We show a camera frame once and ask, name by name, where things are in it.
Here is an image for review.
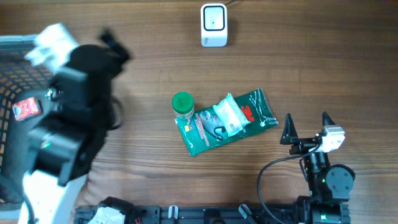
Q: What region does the clear wet wipes packet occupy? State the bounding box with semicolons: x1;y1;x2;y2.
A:
213;93;251;137

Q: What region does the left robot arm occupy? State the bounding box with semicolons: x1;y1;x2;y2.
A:
1;41;131;223

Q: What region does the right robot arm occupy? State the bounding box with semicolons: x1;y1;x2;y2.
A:
280;112;355;223

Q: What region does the green lid jar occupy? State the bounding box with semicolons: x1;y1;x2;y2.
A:
172;92;195;120

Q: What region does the grey plastic shopping basket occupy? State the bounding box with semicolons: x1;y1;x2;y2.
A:
1;35;52;219

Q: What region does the black right camera cable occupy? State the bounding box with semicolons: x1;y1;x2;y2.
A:
256;142;323;224

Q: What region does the white barcode scanner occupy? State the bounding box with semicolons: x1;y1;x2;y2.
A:
200;3;228;47

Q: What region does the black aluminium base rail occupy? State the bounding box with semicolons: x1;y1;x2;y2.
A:
73;197;308;224

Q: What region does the red tissue packet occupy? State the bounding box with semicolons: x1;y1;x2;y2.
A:
12;97;42;121

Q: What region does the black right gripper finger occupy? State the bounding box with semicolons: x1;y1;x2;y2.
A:
322;111;335;126
280;113;299;145

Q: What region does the green 3M gloves packet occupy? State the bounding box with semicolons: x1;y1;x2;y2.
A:
175;88;278;156

